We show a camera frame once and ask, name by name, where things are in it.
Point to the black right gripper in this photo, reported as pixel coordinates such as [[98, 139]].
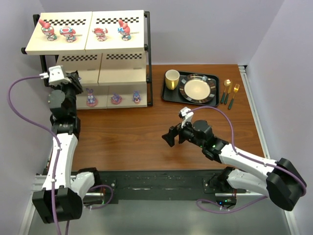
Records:
[[176, 135]]

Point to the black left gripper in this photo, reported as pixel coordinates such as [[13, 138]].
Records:
[[75, 80]]

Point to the purple bunny with pink bow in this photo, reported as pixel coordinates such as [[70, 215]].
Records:
[[91, 99]]

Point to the pink bunny white bonnet toy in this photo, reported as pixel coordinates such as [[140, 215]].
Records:
[[68, 33]]

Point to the pink bunny frilly dress toy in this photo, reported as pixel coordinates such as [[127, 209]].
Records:
[[100, 34]]

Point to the purple bunny holding cake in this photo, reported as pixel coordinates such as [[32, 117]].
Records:
[[136, 97]]

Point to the pink bunny green hat toy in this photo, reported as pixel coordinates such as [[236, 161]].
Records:
[[47, 30]]

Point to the pink bunny blue skirt toy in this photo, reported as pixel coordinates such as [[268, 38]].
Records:
[[124, 30]]

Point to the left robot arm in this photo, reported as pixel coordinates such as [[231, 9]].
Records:
[[60, 195]]

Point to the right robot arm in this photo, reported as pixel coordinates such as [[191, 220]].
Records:
[[277, 180]]

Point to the beige black three-tier shelf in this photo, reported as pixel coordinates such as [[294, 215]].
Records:
[[111, 66]]

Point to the black plastic tray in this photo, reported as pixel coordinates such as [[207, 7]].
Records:
[[175, 96]]

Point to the striped rim dinner plate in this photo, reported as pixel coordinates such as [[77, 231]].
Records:
[[197, 88]]

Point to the yellow ceramic mug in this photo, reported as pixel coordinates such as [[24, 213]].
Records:
[[172, 79]]

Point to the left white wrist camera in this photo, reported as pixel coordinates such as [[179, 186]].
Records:
[[55, 76]]

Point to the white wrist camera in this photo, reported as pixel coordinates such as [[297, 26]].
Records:
[[55, 76], [186, 116]]

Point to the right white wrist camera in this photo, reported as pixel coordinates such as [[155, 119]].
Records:
[[186, 116]]

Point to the gold knife green handle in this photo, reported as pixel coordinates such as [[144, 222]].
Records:
[[229, 86]]

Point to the gold spoon green handle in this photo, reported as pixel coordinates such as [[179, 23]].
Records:
[[227, 82]]

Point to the gold fork green handle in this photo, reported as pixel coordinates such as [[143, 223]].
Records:
[[235, 90]]

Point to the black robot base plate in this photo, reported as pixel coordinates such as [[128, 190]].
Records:
[[168, 185]]

